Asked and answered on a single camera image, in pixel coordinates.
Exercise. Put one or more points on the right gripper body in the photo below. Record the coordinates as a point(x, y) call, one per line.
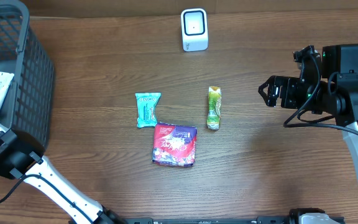
point(296, 96)

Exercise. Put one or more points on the red purple liner pack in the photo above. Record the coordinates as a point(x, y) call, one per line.
point(174, 145)

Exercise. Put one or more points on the teal tissue pack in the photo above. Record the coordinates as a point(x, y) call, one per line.
point(146, 104)

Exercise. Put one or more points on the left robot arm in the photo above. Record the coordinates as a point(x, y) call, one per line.
point(22, 158)

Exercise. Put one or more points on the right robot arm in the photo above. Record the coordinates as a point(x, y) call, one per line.
point(325, 95)

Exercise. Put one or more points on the white barcode scanner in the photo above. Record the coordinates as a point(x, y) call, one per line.
point(194, 30)

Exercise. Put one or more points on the grey plastic shopping basket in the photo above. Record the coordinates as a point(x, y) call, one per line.
point(28, 104)

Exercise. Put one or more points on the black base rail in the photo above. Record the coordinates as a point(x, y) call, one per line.
point(298, 215)

